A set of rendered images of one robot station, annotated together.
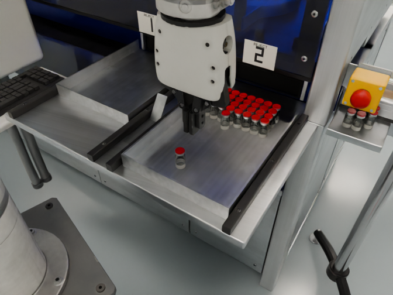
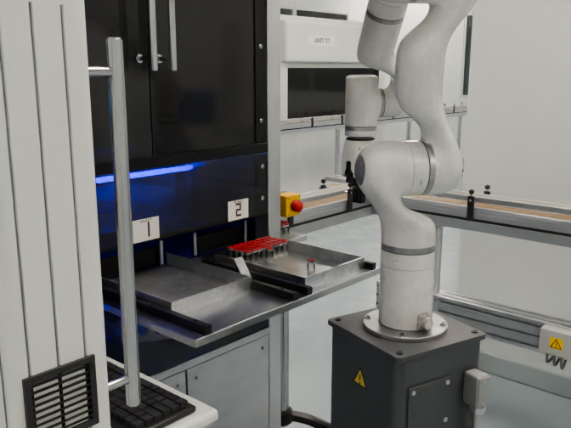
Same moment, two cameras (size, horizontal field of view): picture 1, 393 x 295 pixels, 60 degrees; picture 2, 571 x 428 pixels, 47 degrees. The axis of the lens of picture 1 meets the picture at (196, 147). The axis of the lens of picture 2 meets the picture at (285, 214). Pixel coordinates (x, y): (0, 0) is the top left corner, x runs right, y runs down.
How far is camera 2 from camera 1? 1.79 m
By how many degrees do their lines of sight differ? 76
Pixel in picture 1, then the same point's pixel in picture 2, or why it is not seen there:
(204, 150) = (296, 269)
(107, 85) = (169, 296)
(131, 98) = (203, 287)
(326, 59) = (273, 192)
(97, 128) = (248, 299)
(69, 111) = (211, 311)
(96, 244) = not seen: outside the picture
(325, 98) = (277, 219)
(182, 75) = not seen: hidden behind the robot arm
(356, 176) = not seen: hidden behind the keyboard
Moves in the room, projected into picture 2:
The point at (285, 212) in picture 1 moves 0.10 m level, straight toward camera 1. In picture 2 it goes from (274, 348) to (300, 354)
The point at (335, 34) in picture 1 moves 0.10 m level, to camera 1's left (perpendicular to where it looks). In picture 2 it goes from (274, 174) to (268, 179)
